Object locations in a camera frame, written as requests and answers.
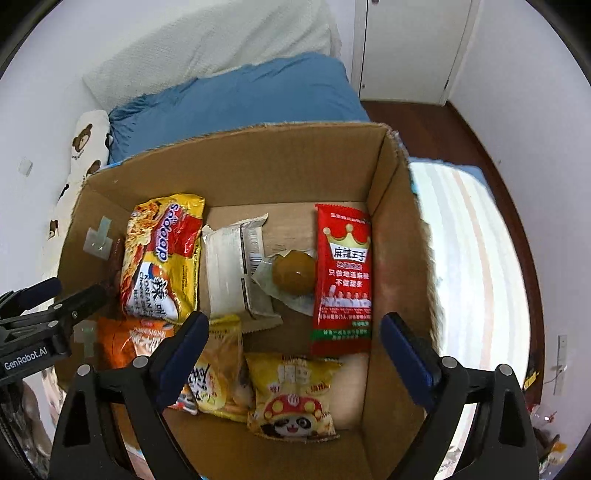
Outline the bear print pillow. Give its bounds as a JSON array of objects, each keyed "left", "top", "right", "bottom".
[{"left": 39, "top": 110, "right": 112, "bottom": 278}]

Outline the printed cardboard box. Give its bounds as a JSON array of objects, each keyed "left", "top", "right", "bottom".
[{"left": 55, "top": 121, "right": 439, "bottom": 480}]

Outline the long red snack packet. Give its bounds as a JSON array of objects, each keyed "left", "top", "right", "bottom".
[{"left": 310, "top": 203, "right": 374, "bottom": 358}]

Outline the white power strip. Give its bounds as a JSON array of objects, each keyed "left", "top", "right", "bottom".
[{"left": 554, "top": 335, "right": 568, "bottom": 395}]

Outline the grey white headboard cushion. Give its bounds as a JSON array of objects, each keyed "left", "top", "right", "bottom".
[{"left": 83, "top": 0, "right": 342, "bottom": 100}]

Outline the pile of packets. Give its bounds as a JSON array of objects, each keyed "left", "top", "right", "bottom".
[{"left": 526, "top": 401, "right": 568, "bottom": 467}]

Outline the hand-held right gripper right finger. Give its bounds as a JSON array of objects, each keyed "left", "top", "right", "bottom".
[{"left": 379, "top": 312, "right": 541, "bottom": 480}]

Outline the striped and pink blanket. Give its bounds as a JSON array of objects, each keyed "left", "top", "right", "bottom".
[{"left": 406, "top": 157, "right": 532, "bottom": 462}]

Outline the yellow biscuit packet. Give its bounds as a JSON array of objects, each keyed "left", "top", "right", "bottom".
[{"left": 185, "top": 315, "right": 257, "bottom": 423}]

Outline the packed brown egg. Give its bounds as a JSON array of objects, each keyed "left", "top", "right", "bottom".
[{"left": 252, "top": 247, "right": 319, "bottom": 317}]

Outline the white door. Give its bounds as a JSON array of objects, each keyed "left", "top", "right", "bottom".
[{"left": 351, "top": 0, "right": 481, "bottom": 104}]

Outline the yellow panda snack packet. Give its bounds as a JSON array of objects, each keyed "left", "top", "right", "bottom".
[{"left": 244, "top": 352, "right": 342, "bottom": 441}]

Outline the white snack packet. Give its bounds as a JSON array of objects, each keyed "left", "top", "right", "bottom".
[{"left": 201, "top": 213, "right": 284, "bottom": 333}]

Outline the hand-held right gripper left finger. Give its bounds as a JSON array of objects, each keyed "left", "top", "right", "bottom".
[{"left": 50, "top": 311, "right": 211, "bottom": 480}]

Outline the yellow red instant noodle packet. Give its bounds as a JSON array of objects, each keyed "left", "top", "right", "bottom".
[{"left": 119, "top": 194, "right": 206, "bottom": 326}]

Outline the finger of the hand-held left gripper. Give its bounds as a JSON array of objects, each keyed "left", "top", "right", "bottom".
[
  {"left": 0, "top": 277, "right": 63, "bottom": 319},
  {"left": 53, "top": 284, "right": 112, "bottom": 324}
]

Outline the blue pillow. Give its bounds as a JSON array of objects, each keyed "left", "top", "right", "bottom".
[{"left": 108, "top": 52, "right": 372, "bottom": 164}]

